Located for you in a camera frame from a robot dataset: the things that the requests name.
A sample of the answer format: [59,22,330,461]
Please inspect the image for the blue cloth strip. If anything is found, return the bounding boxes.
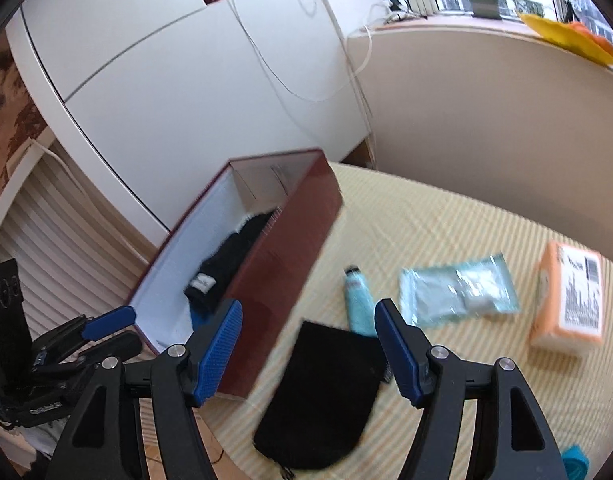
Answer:
[561,444,593,480]

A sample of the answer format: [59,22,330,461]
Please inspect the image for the yellow orange cloth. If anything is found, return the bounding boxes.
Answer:
[519,12,613,66]

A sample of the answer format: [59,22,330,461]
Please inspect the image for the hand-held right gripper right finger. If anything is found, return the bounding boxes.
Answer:
[374,298,569,480]

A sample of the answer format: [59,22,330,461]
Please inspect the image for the clear green plastic packet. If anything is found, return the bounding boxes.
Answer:
[399,253,521,330]

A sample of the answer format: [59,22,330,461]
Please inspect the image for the dark red cardboard box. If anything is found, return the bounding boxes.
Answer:
[128,148,344,401]

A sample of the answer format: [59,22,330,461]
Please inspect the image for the white power strip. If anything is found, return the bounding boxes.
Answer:
[380,0,423,22]

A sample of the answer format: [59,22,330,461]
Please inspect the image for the white ribbed radiator cover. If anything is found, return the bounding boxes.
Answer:
[0,137,154,311]

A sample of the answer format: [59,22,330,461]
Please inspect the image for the white cable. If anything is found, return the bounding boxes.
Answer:
[221,0,374,103]

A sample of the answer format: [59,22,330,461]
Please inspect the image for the black knit garment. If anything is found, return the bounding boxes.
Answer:
[184,213,280,313]

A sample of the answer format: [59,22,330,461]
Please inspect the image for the white cabinet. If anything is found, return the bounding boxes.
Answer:
[6,0,374,261]

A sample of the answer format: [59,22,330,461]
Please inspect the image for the black cloth pouch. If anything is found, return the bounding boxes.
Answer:
[253,320,387,472]

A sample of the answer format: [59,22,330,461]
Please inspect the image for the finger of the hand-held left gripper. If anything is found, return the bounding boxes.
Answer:
[32,306,137,361]
[34,333,143,381]

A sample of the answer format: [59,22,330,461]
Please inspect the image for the light blue tube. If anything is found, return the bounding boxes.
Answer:
[343,266,378,337]

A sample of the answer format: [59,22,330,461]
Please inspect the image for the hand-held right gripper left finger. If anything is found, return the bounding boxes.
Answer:
[46,299,243,480]

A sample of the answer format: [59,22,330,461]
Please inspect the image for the orange tissue packet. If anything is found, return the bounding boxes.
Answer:
[529,241,605,356]

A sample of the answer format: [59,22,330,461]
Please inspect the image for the striped yellow tablecloth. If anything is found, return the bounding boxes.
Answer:
[141,160,613,480]

